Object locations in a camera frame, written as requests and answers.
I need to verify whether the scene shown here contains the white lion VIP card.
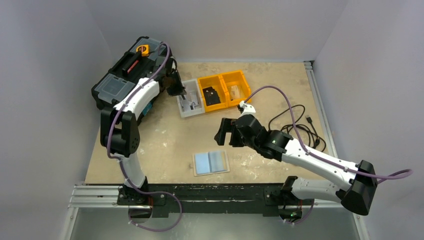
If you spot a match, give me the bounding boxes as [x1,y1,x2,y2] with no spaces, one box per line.
[180,95,189,111]

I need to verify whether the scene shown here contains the gold credit card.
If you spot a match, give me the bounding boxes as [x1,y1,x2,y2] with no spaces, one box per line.
[229,85,241,100]

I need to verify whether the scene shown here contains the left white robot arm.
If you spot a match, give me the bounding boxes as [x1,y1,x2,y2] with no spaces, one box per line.
[100,56,185,194]

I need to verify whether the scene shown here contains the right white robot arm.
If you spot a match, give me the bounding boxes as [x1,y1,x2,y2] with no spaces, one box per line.
[214,101,378,216]

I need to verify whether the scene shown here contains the black and white cards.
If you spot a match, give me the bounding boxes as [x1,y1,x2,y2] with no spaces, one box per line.
[182,93,199,112]

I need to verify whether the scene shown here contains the white plastic bin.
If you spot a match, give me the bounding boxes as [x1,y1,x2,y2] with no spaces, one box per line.
[177,78,206,118]

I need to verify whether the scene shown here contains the black plastic toolbox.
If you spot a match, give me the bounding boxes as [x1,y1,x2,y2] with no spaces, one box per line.
[91,36,174,126]

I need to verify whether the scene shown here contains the yellow tape measure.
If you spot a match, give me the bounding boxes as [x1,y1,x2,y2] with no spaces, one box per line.
[135,44,150,57]

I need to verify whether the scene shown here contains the right yellow plastic bin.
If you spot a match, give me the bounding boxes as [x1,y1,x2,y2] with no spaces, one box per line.
[220,70,251,108]

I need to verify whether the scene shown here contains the yellow plastic bin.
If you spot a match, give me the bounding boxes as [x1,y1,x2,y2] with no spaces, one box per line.
[220,70,251,108]
[197,74,229,113]

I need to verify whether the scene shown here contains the middle yellow plastic bin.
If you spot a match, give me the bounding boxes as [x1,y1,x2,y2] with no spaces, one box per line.
[197,74,229,113]

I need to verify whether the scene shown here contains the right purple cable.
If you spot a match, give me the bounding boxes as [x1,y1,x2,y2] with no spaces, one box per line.
[244,85,414,226]

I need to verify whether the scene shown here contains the purple cable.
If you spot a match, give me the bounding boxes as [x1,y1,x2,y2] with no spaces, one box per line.
[106,42,183,233]
[244,85,414,226]

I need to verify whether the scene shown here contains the black usb cable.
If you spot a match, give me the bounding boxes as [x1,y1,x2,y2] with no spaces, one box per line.
[268,104,328,153]

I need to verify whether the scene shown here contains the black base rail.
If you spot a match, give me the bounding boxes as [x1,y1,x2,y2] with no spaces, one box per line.
[117,183,313,219]

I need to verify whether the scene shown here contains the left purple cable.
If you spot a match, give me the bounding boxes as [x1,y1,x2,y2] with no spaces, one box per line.
[106,42,183,233]

